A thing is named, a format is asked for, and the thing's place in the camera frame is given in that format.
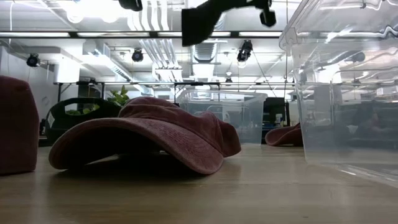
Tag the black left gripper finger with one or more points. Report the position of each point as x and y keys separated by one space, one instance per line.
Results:
x=130 y=4

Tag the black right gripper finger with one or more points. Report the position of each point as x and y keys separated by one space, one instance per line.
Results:
x=199 y=25

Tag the maroon baseball cap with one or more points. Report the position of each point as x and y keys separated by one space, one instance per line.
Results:
x=284 y=137
x=18 y=124
x=155 y=133

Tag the black cap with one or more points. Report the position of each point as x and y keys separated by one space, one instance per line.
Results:
x=77 y=124

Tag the black track spotlight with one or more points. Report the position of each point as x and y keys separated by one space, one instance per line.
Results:
x=32 y=60
x=245 y=51
x=137 y=55

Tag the black computer monitor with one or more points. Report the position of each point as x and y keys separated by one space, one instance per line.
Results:
x=273 y=107

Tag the green artificial plant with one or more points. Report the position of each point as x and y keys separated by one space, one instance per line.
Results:
x=119 y=98

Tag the small clear plastic bin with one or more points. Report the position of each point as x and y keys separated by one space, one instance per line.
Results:
x=245 y=118

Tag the large clear plastic bin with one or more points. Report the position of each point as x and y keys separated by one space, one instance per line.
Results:
x=342 y=140

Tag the person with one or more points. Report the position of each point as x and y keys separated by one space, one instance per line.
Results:
x=368 y=119

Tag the grey ribbed air duct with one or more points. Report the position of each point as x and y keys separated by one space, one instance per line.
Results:
x=205 y=52

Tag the black aluminium rig frame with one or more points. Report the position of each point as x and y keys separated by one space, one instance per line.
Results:
x=124 y=35

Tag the black background workbench frame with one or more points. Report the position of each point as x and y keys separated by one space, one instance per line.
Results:
x=192 y=83

